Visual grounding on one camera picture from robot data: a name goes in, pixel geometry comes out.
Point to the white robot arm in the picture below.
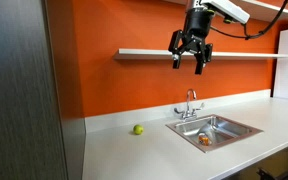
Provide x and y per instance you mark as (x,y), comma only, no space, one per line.
(192,37)

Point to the dark wood cabinet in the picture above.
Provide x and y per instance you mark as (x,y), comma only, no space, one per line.
(42,129)

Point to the green apple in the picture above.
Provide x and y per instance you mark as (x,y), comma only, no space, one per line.
(138,129)

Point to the orange soda can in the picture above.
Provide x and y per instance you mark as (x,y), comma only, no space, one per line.
(204,139)

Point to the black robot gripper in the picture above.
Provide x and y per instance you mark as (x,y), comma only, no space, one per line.
(192,38)

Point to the chrome faucet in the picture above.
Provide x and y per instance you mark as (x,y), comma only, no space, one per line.
(189,112)

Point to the upper white wall shelf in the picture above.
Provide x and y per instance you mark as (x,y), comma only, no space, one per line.
(256,9)

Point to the stainless steel sink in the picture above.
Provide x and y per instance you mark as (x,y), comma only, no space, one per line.
(220,130)

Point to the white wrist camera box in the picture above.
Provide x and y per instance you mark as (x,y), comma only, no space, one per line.
(228,9)

